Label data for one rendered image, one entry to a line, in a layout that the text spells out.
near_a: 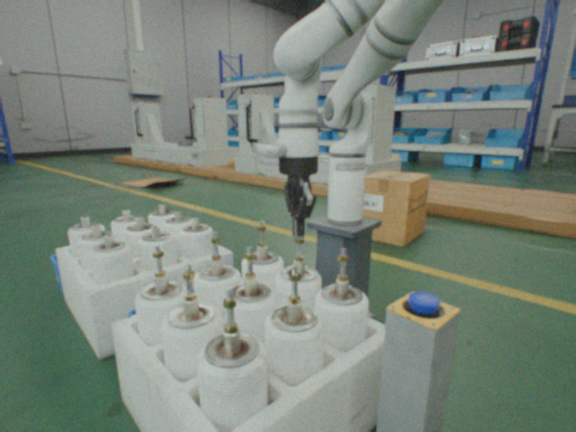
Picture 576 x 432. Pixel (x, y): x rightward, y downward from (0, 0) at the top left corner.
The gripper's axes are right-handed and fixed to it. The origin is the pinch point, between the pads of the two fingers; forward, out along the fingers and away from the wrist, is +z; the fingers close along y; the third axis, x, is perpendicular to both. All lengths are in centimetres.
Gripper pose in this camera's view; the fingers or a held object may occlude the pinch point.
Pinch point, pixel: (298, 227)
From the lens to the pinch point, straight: 69.4
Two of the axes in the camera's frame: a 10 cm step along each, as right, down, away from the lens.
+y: -3.0, -2.4, 9.2
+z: 0.1, 9.7, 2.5
